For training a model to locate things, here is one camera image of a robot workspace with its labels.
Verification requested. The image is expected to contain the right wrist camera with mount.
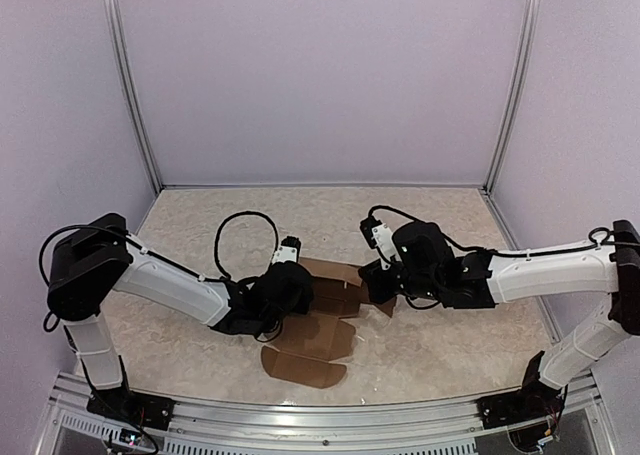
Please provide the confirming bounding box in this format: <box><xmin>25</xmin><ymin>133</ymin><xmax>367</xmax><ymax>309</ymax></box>
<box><xmin>360</xmin><ymin>216</ymin><xmax>400</xmax><ymax>270</ymax></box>

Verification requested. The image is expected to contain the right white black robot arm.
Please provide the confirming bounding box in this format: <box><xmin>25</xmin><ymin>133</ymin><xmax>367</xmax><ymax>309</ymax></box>
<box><xmin>359</xmin><ymin>216</ymin><xmax>639</xmax><ymax>419</ymax></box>

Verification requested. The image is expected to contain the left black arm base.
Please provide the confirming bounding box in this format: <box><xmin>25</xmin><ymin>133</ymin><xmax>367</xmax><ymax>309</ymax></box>
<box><xmin>82</xmin><ymin>356</ymin><xmax>175</xmax><ymax>431</ymax></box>

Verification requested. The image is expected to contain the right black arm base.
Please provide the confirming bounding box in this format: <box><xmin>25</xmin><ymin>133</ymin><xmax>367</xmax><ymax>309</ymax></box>
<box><xmin>476</xmin><ymin>351</ymin><xmax>565</xmax><ymax>429</ymax></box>

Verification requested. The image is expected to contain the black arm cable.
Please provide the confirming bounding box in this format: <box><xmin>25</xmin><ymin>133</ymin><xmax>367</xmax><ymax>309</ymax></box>
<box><xmin>367</xmin><ymin>204</ymin><xmax>531</xmax><ymax>261</ymax></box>
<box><xmin>213</xmin><ymin>210</ymin><xmax>280</xmax><ymax>282</ymax></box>

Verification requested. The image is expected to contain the aluminium corner post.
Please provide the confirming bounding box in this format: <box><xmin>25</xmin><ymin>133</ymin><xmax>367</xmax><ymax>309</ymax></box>
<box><xmin>103</xmin><ymin>0</ymin><xmax>164</xmax><ymax>196</ymax></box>
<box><xmin>483</xmin><ymin>0</ymin><xmax>541</xmax><ymax>198</ymax></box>

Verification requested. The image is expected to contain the front aluminium frame rail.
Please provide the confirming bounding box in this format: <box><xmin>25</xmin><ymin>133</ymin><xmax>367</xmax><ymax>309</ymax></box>
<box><xmin>27</xmin><ymin>373</ymin><xmax>622</xmax><ymax>454</ymax></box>

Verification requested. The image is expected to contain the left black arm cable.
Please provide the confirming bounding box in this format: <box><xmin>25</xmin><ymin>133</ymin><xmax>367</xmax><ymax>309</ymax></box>
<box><xmin>213</xmin><ymin>210</ymin><xmax>280</xmax><ymax>282</ymax></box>

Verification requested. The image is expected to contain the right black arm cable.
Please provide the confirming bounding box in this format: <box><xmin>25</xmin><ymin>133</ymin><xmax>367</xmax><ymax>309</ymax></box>
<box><xmin>367</xmin><ymin>204</ymin><xmax>531</xmax><ymax>261</ymax></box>

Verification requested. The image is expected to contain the brown cardboard box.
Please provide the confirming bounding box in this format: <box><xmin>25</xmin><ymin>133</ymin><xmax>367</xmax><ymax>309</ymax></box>
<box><xmin>261</xmin><ymin>257</ymin><xmax>373</xmax><ymax>389</ymax></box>

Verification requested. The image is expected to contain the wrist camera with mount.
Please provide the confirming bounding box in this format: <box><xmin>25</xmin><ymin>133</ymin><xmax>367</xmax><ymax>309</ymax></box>
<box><xmin>271</xmin><ymin>236</ymin><xmax>301</xmax><ymax>264</ymax></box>
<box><xmin>360</xmin><ymin>216</ymin><xmax>400</xmax><ymax>270</ymax></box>

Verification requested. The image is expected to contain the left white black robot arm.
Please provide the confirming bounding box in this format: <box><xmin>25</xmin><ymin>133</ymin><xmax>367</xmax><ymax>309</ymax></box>
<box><xmin>38</xmin><ymin>213</ymin><xmax>314</xmax><ymax>420</ymax></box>

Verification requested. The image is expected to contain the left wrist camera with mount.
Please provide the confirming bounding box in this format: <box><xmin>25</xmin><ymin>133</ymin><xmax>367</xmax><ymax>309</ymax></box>
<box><xmin>271</xmin><ymin>236</ymin><xmax>301</xmax><ymax>264</ymax></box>

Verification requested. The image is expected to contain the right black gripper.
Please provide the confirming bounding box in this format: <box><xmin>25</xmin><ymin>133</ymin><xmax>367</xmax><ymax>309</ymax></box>
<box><xmin>357</xmin><ymin>258</ymin><xmax>441</xmax><ymax>305</ymax></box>

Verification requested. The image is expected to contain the right aluminium corner post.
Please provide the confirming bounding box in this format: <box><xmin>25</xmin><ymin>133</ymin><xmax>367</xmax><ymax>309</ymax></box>
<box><xmin>483</xmin><ymin>0</ymin><xmax>541</xmax><ymax>198</ymax></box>

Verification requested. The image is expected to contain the left aluminium corner post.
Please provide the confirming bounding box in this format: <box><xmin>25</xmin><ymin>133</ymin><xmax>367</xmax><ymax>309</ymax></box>
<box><xmin>103</xmin><ymin>0</ymin><xmax>164</xmax><ymax>196</ymax></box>

